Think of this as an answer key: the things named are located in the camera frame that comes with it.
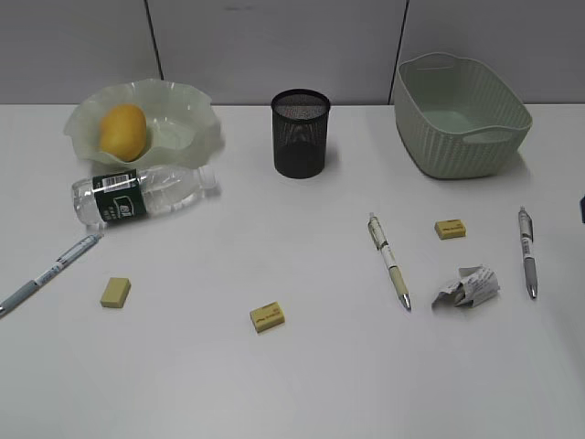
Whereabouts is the clear water bottle green label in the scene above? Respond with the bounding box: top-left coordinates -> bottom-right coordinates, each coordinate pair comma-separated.
71,165 -> 217,227

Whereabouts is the yellow mango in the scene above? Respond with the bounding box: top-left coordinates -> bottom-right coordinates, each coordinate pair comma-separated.
99,103 -> 147,162

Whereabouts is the waste paper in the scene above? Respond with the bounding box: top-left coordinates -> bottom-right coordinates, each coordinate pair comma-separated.
431,265 -> 500,308

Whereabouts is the grey pen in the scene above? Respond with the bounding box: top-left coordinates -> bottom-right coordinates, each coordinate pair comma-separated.
518,206 -> 537,300
1,233 -> 103,317

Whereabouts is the cream white pen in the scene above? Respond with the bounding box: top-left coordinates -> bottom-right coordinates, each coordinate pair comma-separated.
367,212 -> 411,312

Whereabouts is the yellow eraser front centre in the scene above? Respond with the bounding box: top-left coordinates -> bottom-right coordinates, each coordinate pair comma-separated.
250,302 -> 285,334

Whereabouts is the black mesh pen holder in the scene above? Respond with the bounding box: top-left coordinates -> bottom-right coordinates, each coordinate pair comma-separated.
271,89 -> 331,179

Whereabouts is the pale green wavy glass plate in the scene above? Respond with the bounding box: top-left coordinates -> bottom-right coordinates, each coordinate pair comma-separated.
64,79 -> 224,169

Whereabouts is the yellow eraser right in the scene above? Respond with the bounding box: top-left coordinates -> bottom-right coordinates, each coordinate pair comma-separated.
434,219 -> 466,241

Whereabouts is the plain yellow eraser left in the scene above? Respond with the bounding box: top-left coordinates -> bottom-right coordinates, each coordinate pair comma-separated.
100,277 -> 131,308

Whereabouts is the pale green woven plastic basket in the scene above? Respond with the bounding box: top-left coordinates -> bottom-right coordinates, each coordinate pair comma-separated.
394,52 -> 533,179

